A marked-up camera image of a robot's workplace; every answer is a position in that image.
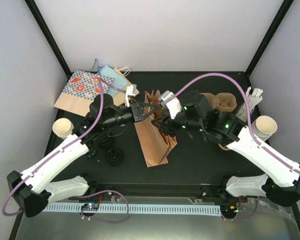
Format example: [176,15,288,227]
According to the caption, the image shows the brown paper bag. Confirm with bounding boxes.
[134,90,178,168]

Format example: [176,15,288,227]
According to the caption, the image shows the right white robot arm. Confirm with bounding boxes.
[152,90,300,207]

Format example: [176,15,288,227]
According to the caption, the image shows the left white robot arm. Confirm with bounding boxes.
[6,93,158,218]

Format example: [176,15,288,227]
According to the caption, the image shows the tan paper bag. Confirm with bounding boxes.
[113,67,131,107]

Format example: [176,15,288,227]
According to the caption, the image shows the light blue paper bag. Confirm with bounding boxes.
[91,59,128,89]

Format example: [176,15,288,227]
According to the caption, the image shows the far black lid stack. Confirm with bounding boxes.
[97,133,115,150]

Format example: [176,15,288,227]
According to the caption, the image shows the black lid stack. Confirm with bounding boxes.
[105,147,124,166]
[97,133,115,150]

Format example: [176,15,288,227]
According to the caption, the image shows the near black lid stack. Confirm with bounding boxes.
[105,147,124,166]

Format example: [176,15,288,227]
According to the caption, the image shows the blue checkered paper bag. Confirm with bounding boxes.
[54,70,114,117]

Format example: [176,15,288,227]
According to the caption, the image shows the far pulp cup carrier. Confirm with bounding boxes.
[201,92,237,113]

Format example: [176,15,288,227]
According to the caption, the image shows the left paper cup stack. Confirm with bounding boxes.
[52,118,74,140]

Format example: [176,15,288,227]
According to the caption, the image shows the paper cup stack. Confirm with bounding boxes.
[52,118,74,140]
[252,115,278,141]

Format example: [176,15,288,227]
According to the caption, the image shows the white straws in holder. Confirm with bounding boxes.
[235,87,264,122]

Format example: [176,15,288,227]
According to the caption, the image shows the right paper cup stack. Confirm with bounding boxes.
[252,115,278,141]

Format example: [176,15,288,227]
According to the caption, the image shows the small circuit board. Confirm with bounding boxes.
[80,202,99,211]

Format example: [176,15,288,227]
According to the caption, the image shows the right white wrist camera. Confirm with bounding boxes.
[158,90,182,120]

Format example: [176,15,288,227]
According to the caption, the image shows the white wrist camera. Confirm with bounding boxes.
[158,90,182,120]
[124,84,137,107]

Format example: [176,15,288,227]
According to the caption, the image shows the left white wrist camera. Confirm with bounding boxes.
[124,84,137,107]

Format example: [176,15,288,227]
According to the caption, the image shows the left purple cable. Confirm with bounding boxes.
[2,76,127,216]

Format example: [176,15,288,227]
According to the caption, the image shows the left black frame post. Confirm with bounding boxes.
[24,0,72,78]

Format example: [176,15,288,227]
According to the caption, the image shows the black frame post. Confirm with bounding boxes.
[245,0,294,77]
[24,0,72,78]

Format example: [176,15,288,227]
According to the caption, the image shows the front purple cable loop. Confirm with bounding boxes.
[79,190,130,224]

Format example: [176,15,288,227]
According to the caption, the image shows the light blue cable duct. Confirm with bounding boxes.
[43,202,221,217]

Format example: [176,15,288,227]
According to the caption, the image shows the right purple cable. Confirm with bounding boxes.
[168,72,300,180]

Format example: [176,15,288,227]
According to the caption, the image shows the right black frame post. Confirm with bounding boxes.
[245,0,294,77]

